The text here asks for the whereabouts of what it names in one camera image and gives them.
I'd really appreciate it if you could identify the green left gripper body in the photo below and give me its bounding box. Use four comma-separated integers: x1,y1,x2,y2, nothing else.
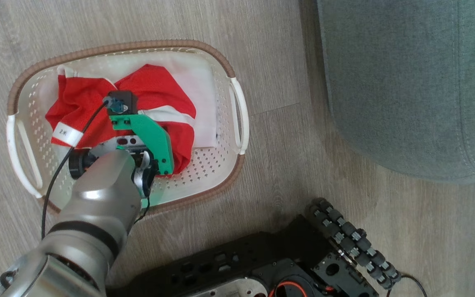
92,113,175,176

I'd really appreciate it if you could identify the red jersey with white trim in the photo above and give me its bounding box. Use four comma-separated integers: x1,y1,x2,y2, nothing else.
45,64,197,177

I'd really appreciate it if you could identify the grey fabric sofa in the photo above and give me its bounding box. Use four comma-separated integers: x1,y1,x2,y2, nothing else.
316,0,475,184

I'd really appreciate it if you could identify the white cloth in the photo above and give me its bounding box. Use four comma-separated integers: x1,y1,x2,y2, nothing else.
56,53,218,149

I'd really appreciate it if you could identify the white perforated laundry basket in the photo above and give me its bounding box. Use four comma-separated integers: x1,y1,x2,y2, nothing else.
6,40,250,215

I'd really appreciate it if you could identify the black omni wheel with rollers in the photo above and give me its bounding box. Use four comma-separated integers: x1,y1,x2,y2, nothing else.
305,198,403,290

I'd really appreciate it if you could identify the thin black camera cable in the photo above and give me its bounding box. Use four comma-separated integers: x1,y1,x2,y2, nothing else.
41,99,110,240

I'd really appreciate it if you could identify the black base cable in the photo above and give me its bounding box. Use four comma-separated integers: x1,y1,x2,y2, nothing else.
386,274,428,297

